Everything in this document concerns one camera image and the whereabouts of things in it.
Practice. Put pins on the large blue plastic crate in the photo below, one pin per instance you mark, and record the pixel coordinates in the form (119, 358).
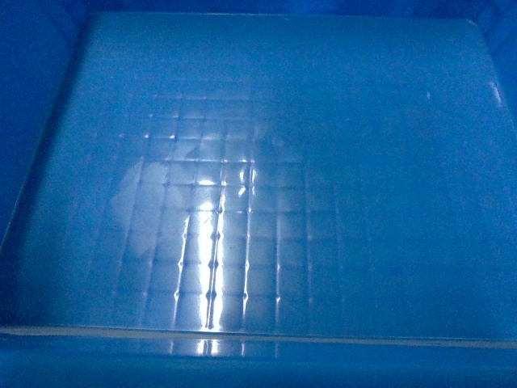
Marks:
(258, 193)

